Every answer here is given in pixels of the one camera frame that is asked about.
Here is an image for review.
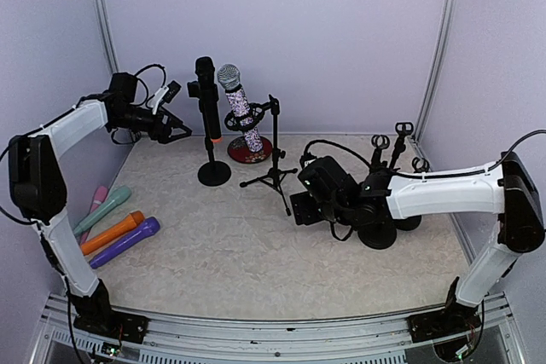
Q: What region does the teal toy microphone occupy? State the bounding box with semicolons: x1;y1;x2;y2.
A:
73;186;132;236

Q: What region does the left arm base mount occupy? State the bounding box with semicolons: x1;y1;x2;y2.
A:
73;310;148;344

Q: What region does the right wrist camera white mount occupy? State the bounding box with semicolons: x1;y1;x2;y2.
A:
299;153;317;169

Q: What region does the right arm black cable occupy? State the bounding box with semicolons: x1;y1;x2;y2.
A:
300;128;546;173

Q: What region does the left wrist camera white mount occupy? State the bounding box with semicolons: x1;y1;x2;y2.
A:
145;80;181;114

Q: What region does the black round-base mic stand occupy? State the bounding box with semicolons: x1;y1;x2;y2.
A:
187;81;231;187

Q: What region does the black stand for orange mic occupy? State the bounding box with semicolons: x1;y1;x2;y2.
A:
369;135;390;172

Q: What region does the red floral plate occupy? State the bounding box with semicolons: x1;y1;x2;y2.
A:
227;136;273;164

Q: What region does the black stand for teal mic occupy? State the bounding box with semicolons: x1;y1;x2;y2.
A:
396;156;430;232

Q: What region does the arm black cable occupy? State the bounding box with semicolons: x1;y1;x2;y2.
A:
132;63;167;101
300;128;546;173

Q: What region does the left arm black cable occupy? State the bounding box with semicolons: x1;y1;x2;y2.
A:
132;63;167;101

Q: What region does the glitter silver-head microphone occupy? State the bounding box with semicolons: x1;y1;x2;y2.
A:
217;63;263;153

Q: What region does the pink toy microphone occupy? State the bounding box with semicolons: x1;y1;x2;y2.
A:
78;186;108;244

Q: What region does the aluminium frame post right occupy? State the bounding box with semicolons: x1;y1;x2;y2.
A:
415;0;456;142

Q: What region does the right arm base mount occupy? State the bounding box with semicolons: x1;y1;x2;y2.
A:
407;308;481;343

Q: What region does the aluminium frame post left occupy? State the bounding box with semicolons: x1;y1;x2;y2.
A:
92;0;119;73

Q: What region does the black microphone orange tip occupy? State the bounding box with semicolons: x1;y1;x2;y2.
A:
195;56;222;143

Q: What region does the black tripod mic stand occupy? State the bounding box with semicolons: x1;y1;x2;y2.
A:
224;95;298;217

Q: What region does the aluminium frame post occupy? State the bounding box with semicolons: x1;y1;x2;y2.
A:
92;0;119;73
415;0;456;142

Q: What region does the orange toy microphone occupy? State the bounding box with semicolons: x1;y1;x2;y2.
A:
80;211;145;256

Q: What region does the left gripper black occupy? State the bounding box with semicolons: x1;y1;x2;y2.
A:
111;104;192;142

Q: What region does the purple-head microphone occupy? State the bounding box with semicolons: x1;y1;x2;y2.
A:
90;217;160;269

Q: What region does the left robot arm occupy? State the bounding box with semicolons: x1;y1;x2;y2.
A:
7;72;192;334

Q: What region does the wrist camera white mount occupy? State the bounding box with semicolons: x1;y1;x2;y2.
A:
299;153;317;169
145;80;181;114

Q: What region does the aluminium front rail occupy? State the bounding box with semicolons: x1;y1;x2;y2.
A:
23;293;531;363

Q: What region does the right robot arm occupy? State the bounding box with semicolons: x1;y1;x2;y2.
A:
290;152;545;333

